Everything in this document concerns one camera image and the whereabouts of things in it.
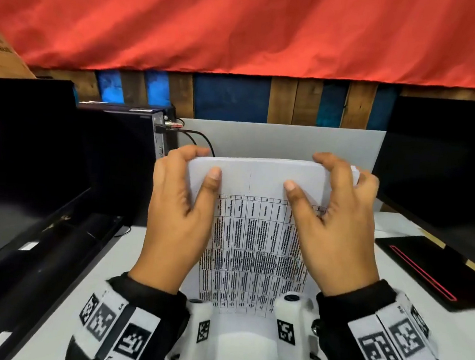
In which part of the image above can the person's right hand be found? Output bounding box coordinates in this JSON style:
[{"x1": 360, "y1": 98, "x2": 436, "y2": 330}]
[{"x1": 273, "y1": 148, "x2": 392, "y2": 302}]

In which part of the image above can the person's left hand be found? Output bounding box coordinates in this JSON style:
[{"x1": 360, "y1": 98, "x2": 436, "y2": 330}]
[{"x1": 126, "y1": 140, "x2": 225, "y2": 298}]

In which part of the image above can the stack of printed white papers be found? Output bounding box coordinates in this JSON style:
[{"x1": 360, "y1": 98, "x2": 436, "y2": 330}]
[{"x1": 174, "y1": 149, "x2": 362, "y2": 327}]

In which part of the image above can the person's left forearm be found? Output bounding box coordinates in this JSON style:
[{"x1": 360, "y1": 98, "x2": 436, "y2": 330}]
[{"x1": 65, "y1": 268, "x2": 193, "y2": 360}]

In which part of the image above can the white partition board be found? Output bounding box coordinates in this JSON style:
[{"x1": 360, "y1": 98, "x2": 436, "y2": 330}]
[{"x1": 175, "y1": 111, "x2": 387, "y2": 176}]

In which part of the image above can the black desktop computer case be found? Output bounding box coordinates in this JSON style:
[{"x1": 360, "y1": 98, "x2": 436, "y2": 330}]
[{"x1": 67, "y1": 96, "x2": 183, "y2": 231}]

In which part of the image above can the black monitor with thin bezel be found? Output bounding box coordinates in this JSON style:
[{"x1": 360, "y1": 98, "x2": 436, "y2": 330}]
[{"x1": 363, "y1": 92, "x2": 475, "y2": 274}]

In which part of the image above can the white right wrist marker band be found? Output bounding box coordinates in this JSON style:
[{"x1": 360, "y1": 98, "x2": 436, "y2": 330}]
[{"x1": 344, "y1": 287, "x2": 447, "y2": 360}]

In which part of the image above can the white wrist marker band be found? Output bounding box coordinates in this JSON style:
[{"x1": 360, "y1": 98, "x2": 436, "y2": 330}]
[
  {"x1": 344, "y1": 287, "x2": 447, "y2": 360},
  {"x1": 74, "y1": 286, "x2": 164, "y2": 360}
]

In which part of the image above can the white left wrist marker band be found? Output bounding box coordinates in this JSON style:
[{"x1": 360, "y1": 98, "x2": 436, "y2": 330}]
[{"x1": 74, "y1": 286, "x2": 164, "y2": 360}]

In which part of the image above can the red fabric curtain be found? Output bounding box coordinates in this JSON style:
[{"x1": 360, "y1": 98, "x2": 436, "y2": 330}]
[{"x1": 0, "y1": 0, "x2": 475, "y2": 111}]

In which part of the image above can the black monitor base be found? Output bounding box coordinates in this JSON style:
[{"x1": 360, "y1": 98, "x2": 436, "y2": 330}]
[{"x1": 0, "y1": 204, "x2": 124, "y2": 360}]

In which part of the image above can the large black monitor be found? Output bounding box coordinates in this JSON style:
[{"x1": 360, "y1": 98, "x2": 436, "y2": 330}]
[{"x1": 0, "y1": 74, "x2": 103, "y2": 289}]

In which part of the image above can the black usb cable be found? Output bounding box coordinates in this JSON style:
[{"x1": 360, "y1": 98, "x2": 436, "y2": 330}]
[{"x1": 152, "y1": 125, "x2": 218, "y2": 158}]

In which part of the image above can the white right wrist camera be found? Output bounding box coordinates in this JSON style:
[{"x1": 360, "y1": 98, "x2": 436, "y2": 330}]
[{"x1": 268, "y1": 291, "x2": 323, "y2": 360}]

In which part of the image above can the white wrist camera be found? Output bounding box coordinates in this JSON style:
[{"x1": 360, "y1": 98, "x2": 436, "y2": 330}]
[
  {"x1": 268, "y1": 291, "x2": 323, "y2": 360},
  {"x1": 178, "y1": 298, "x2": 215, "y2": 360}
]

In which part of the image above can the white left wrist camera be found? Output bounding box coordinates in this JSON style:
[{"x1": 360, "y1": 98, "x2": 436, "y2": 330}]
[{"x1": 178, "y1": 298, "x2": 215, "y2": 360}]

